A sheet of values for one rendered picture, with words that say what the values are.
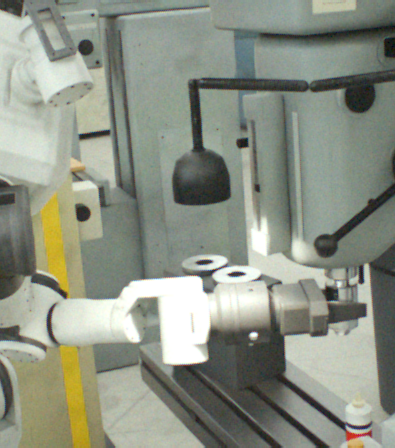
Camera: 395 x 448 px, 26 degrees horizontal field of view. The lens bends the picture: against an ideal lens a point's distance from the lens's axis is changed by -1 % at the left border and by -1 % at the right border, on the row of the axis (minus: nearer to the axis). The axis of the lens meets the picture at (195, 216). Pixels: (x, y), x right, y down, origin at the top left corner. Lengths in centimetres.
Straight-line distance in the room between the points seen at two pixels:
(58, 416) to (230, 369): 160
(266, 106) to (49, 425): 219
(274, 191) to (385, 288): 210
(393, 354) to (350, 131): 227
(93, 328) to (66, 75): 40
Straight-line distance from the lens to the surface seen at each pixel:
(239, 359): 156
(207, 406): 154
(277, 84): 95
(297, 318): 119
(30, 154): 112
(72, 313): 128
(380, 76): 98
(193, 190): 102
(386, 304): 321
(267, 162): 110
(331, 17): 101
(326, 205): 108
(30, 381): 302
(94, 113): 961
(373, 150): 109
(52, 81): 106
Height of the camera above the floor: 171
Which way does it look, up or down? 16 degrees down
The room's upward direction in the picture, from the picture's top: 5 degrees counter-clockwise
